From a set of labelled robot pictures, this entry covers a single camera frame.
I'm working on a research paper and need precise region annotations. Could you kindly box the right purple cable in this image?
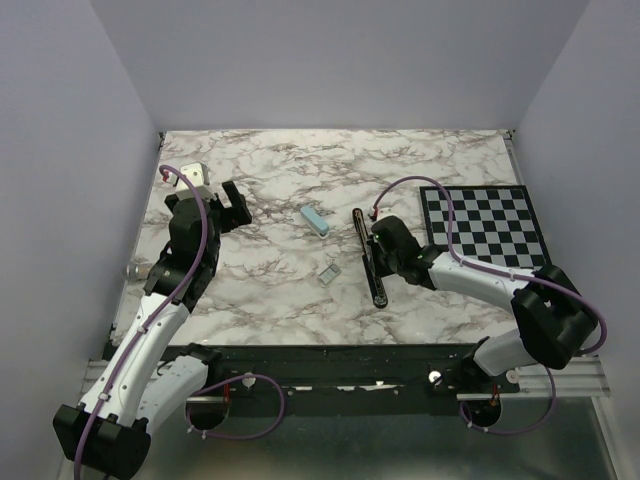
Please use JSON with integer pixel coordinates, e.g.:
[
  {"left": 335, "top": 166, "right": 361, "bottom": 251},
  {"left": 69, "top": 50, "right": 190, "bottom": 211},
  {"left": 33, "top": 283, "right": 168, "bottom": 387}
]
[{"left": 372, "top": 175, "right": 610, "bottom": 435}]

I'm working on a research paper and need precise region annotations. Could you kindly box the black and white chessboard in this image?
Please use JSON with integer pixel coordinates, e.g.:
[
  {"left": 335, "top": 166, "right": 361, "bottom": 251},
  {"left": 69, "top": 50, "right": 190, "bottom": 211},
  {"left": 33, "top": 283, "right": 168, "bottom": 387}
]
[{"left": 448, "top": 185, "right": 551, "bottom": 270}]

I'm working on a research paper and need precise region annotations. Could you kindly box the glitter tube with black cap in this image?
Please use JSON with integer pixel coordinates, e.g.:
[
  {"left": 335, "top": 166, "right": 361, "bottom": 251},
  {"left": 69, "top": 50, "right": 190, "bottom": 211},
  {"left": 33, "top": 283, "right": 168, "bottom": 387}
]
[{"left": 125, "top": 262, "right": 153, "bottom": 282}]

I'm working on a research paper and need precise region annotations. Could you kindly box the black stapler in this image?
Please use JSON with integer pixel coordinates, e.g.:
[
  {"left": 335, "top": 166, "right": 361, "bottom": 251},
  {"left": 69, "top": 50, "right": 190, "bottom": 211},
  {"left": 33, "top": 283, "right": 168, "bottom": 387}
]
[{"left": 352, "top": 208, "right": 388, "bottom": 309}]

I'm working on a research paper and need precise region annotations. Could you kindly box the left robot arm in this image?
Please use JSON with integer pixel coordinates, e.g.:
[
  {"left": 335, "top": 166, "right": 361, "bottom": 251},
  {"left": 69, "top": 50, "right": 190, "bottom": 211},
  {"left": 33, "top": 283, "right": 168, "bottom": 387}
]
[{"left": 53, "top": 181, "right": 252, "bottom": 479}]

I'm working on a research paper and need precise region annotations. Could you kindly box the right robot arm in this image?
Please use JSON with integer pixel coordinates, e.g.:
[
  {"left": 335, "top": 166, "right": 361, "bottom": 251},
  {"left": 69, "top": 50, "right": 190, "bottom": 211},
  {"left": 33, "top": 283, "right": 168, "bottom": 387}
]
[{"left": 369, "top": 215, "right": 599, "bottom": 392}]

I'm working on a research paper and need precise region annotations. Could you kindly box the aluminium frame rail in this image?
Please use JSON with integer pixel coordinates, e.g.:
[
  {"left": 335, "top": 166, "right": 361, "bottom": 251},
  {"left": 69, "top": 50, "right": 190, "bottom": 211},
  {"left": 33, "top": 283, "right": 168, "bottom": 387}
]
[{"left": 457, "top": 356, "right": 635, "bottom": 479}]

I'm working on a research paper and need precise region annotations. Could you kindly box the light blue stapler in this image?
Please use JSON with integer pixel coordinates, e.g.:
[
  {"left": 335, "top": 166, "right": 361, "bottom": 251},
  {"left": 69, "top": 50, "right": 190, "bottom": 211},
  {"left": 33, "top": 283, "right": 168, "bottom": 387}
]
[{"left": 299, "top": 206, "right": 330, "bottom": 238}]

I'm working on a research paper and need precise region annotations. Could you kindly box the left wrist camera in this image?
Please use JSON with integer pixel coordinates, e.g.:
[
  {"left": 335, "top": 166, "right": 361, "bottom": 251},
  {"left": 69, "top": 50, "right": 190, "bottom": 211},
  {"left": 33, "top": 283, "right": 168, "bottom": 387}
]
[{"left": 160, "top": 162, "right": 214, "bottom": 201}]

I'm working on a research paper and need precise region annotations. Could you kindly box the staple tray with staples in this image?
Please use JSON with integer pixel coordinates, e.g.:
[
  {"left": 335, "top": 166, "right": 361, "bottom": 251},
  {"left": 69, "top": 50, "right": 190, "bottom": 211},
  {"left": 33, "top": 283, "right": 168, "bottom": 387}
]
[{"left": 319, "top": 264, "right": 341, "bottom": 285}]

